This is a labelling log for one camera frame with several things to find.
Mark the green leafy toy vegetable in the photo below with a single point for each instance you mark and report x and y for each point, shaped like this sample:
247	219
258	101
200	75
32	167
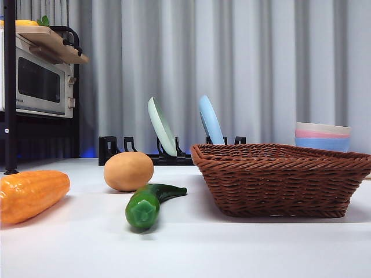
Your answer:
44	21

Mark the orange toy corn cob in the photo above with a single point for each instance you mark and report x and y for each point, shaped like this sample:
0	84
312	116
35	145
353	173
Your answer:
32	194

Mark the pale blue plate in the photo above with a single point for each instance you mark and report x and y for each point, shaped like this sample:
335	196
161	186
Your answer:
211	124

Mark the cream bowl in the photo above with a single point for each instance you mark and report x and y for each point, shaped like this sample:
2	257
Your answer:
321	127

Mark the green toy cucumber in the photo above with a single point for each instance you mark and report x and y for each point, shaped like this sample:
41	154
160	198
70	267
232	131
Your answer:
142	212

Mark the black plate rack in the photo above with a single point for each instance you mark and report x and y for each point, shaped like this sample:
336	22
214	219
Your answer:
105	159

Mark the grey curtain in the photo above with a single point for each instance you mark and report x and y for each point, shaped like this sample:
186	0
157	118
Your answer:
261	58

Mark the cream toaster oven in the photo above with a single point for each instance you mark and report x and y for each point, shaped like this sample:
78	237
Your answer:
40	78

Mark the yellow dish on shelf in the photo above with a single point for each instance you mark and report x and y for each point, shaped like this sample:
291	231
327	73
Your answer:
26	23

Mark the pale green plate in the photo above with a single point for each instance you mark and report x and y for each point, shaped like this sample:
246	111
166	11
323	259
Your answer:
162	130

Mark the pink bowl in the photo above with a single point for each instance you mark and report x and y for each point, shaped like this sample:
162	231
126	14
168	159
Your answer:
307	134

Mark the brown wicker basket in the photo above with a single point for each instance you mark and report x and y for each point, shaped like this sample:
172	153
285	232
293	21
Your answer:
275	185

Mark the wooden cutting board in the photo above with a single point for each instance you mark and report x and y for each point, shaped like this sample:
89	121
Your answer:
52	43

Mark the tan toy potato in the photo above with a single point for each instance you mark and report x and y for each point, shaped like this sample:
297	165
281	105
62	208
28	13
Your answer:
127	171

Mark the black metal shelf frame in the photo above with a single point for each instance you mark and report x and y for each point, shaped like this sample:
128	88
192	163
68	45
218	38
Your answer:
10	87

